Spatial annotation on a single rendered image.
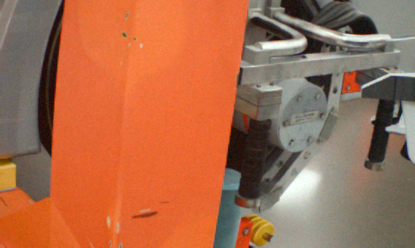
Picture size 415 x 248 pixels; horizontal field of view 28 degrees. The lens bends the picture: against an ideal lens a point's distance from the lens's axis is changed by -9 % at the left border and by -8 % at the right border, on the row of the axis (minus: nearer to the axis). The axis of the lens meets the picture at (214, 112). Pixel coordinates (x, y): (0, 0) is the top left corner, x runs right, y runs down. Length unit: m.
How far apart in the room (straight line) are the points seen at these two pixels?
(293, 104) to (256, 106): 0.18
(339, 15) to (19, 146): 0.64
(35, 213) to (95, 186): 0.23
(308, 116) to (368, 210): 1.78
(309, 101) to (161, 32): 0.67
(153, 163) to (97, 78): 0.12
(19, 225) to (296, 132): 0.56
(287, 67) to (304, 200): 1.93
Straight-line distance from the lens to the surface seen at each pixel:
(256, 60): 1.39
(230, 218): 1.58
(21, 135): 1.53
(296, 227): 3.12
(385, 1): 2.09
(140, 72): 0.95
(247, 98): 1.39
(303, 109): 1.58
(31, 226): 1.27
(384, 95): 0.52
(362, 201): 3.42
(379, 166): 1.69
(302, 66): 1.47
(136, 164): 0.99
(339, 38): 1.57
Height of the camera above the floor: 1.37
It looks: 19 degrees down
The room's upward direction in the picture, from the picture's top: 8 degrees clockwise
